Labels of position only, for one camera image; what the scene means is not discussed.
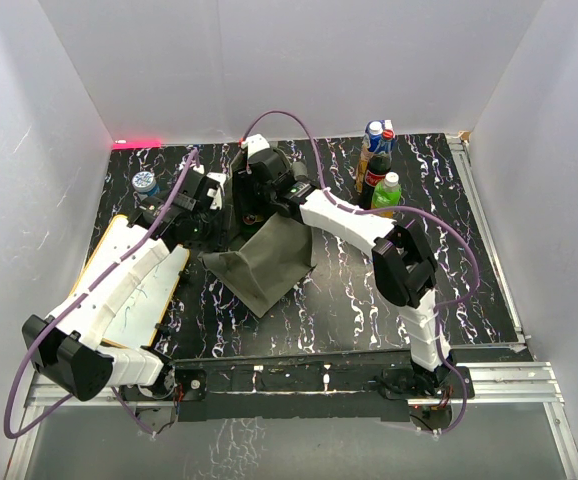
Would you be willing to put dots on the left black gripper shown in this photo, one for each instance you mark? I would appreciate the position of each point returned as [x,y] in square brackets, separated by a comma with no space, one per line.
[217,242]

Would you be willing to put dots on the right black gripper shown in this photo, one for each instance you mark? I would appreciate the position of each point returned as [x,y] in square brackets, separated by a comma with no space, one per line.
[245,179]

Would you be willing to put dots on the grey canvas bag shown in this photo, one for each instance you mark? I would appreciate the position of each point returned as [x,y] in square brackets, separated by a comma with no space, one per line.
[261,263]

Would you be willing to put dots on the cola bottle red cap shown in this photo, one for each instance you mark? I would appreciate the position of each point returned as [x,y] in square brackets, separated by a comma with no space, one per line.
[378,166]

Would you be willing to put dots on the green tea bottle white cap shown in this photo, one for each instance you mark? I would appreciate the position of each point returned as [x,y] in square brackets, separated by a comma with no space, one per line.
[387,193]

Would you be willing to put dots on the blue top juice carton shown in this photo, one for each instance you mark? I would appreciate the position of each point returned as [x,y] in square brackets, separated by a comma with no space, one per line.
[373,134]

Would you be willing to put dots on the dark green glass bottle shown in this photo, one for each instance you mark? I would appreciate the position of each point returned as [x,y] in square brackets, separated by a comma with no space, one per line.
[251,219]

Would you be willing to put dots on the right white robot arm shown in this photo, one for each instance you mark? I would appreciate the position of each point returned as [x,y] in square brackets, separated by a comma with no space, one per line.
[404,273]

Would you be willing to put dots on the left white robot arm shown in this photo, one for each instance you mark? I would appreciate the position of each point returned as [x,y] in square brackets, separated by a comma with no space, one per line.
[101,335]

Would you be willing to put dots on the blue white bottle cap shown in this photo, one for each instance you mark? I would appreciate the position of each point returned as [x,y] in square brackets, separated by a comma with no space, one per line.
[145,184]

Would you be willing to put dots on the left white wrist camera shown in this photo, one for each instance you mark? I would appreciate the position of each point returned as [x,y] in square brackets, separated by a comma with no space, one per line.
[206,189]

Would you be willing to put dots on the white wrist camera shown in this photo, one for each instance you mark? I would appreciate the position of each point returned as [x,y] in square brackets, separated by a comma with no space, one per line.
[206,189]
[252,145]

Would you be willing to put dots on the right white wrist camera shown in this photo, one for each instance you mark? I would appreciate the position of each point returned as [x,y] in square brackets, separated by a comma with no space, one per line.
[252,145]

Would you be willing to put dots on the white board orange frame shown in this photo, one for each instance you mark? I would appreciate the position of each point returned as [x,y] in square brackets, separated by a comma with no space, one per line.
[135,324]

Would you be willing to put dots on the black front mounting rail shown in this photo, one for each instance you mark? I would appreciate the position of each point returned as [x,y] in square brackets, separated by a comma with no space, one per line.
[381,384]

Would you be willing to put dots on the aluminium frame rail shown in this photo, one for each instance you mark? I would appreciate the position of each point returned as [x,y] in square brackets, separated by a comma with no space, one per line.
[514,382]

